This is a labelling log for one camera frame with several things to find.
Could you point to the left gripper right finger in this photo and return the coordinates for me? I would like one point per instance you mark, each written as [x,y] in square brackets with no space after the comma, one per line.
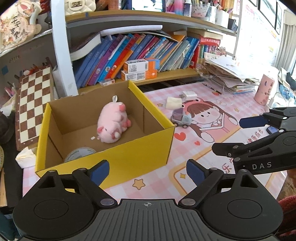
[206,181]

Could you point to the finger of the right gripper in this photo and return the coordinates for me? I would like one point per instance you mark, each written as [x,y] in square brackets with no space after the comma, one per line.
[280,118]
[275,147]

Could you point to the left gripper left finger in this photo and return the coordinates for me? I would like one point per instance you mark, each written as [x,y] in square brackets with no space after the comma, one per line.
[89,181]

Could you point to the grey purple toy truck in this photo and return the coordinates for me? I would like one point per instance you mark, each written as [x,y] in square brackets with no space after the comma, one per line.
[182,118]

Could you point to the white power adapter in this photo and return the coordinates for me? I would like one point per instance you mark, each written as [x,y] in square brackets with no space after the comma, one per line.
[188,95]

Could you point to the clear tape roll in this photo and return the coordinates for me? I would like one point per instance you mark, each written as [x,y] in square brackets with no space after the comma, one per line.
[79,153]

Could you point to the pink cylindrical cup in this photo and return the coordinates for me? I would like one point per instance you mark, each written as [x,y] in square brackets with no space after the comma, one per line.
[264,90]

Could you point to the yellow cardboard box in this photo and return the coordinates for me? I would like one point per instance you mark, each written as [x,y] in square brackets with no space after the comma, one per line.
[70,123]

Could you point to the pink cartoon desk mat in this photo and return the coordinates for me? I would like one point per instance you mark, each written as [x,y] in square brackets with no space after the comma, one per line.
[171,180]

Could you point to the messy paper pile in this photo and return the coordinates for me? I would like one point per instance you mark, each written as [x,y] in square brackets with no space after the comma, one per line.
[229,74]

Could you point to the pink plush pig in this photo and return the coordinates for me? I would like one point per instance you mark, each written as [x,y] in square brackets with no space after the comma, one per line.
[112,121]

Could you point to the crumpled white tissue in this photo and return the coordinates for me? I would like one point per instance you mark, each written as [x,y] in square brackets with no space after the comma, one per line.
[26,158]

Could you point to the white foam block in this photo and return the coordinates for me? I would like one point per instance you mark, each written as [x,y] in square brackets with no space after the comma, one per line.
[173,103]

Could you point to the small white red box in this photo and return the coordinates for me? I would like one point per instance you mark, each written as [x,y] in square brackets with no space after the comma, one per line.
[107,82]

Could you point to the brown white chessboard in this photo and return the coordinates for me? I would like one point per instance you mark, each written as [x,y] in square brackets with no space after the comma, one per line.
[34,92]

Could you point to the lower orange white toothpaste box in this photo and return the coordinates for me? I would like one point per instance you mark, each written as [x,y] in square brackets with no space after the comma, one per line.
[139,76]

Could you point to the orange white toothpaste box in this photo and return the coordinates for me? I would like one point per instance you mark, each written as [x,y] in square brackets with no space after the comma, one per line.
[141,65]
[139,76]

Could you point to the row of leaning books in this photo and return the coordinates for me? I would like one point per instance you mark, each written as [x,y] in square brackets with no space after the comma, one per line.
[180,50]

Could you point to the upper orange white toothpaste box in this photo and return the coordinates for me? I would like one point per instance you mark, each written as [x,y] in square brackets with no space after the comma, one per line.
[141,65]

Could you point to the wooden white bookshelf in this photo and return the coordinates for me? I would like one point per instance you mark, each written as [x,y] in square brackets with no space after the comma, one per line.
[52,45]

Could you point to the black white thick book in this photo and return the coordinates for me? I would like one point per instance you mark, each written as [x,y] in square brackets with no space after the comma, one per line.
[85,46]

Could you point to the pink gradient bottle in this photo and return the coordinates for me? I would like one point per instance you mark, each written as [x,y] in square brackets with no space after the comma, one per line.
[178,7]

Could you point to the pig figurine with chinese text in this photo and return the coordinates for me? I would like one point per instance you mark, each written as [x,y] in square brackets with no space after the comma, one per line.
[19,23]

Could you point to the white quilted handbag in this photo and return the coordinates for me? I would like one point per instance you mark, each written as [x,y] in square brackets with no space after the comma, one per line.
[79,6]

